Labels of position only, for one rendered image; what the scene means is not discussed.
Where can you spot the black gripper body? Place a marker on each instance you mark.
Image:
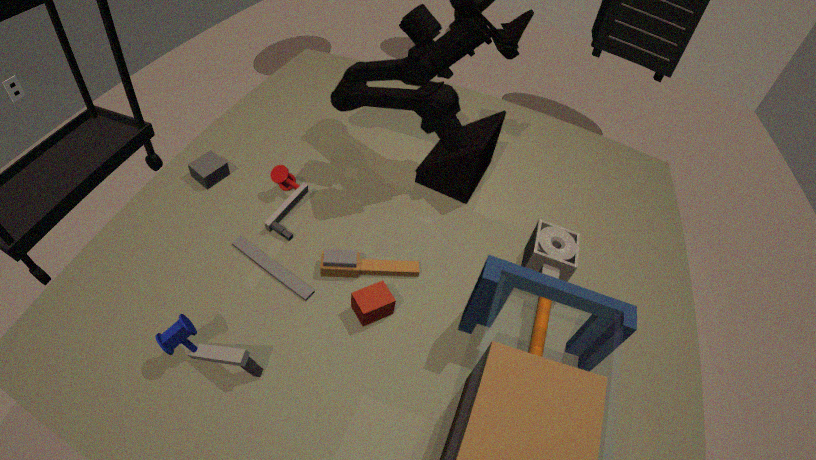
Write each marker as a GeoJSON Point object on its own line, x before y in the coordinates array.
{"type": "Point", "coordinates": [471, 33]}

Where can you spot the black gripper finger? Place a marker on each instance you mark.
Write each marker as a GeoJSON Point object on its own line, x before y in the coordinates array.
{"type": "Point", "coordinates": [482, 4]}
{"type": "Point", "coordinates": [515, 28]}

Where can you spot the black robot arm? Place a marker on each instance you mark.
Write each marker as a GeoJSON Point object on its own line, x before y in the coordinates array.
{"type": "Point", "coordinates": [435, 102]}

